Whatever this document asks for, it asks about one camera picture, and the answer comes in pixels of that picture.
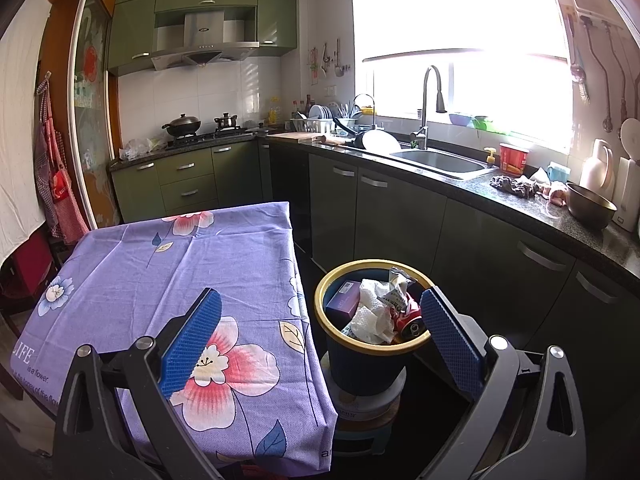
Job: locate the green lower cabinets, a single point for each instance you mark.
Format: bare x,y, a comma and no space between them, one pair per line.
187,185

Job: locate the wooden stool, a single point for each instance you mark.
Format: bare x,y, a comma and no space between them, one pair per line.
360,435

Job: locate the wooden cutting board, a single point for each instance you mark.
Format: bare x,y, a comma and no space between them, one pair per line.
295,137

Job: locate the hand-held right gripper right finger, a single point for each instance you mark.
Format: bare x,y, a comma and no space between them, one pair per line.
450,345

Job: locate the metal bowl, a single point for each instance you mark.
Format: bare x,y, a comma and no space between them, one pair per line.
590,207

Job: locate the red checked apron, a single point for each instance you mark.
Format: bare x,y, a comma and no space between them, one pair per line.
62,195

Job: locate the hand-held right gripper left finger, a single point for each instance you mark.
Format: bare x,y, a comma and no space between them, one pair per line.
190,345

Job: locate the blue bin with yellow rim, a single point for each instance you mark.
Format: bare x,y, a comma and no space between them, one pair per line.
365,370

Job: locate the wooden rolling pin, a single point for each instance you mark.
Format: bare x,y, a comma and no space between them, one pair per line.
337,141

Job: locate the green bowl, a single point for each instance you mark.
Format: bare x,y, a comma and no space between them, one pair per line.
487,124

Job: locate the white plate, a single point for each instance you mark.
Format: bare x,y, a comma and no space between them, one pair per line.
380,141

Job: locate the yellow oil bottle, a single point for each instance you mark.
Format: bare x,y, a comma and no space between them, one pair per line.
273,116

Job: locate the white squeezed tube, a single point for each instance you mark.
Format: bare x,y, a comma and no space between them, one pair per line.
397,292

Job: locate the green upper cabinets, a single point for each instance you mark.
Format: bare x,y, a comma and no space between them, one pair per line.
130,25

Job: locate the dark rag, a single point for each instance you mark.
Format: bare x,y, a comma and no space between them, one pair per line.
515,186

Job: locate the glass sliding door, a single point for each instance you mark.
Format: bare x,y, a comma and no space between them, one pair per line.
95,110

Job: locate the white tissue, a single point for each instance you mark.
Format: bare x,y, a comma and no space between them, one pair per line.
370,315

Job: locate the dark sauce bottles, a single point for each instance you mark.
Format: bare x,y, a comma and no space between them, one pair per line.
301,106

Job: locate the black wok with lid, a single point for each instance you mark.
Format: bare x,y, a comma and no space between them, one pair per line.
181,126

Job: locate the steel sink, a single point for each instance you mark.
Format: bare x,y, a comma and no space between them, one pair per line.
440,162

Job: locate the metal hanging ladle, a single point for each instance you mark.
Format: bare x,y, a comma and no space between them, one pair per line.
623,107
606,122

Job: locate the small curved faucet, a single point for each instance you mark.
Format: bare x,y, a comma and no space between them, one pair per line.
372,102

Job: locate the white thermos jug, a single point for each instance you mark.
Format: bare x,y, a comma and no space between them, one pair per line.
597,172

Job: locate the small red noodle cup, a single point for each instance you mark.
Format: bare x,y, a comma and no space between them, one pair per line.
514,160

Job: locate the purple floral tablecloth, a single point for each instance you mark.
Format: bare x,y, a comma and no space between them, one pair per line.
150,260

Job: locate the tall steel faucet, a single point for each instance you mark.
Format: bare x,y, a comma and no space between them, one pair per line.
424,125

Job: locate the steel range hood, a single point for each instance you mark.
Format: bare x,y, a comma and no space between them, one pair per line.
202,30

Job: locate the dark lower cabinets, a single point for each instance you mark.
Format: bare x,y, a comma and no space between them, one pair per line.
400,220

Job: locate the yellow soap pump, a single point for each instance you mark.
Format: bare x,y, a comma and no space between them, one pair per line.
491,159

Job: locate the pink purple carton box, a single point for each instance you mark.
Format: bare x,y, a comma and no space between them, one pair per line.
342,297

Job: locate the gas stove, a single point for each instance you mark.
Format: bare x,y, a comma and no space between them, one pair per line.
210,136

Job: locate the white appliance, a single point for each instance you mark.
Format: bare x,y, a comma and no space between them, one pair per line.
627,195

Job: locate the plastic bags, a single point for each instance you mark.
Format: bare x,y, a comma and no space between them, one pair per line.
142,149

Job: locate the green cabinets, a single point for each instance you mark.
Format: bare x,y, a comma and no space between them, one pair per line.
130,25
187,185

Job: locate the metal hanging spatula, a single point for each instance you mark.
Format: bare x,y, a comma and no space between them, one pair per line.
339,62

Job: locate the white hanging cloth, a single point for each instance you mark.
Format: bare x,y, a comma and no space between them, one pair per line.
20,135

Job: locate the metal hanging skimmer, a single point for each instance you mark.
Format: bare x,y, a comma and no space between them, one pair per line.
579,75

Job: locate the purple bowl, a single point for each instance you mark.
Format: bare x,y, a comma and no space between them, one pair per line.
460,120

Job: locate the red soda can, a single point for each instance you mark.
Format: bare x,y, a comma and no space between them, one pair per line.
410,317

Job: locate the red chair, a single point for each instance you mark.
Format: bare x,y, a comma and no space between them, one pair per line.
27,265

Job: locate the metal hanging spoon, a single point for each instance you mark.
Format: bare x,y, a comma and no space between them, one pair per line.
325,60

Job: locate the red hanging utensil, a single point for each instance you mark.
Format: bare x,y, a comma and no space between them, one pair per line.
314,67

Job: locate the dish rack with plates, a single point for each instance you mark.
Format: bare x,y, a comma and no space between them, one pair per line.
320,120

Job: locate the window blind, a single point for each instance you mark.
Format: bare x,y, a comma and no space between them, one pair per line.
450,5

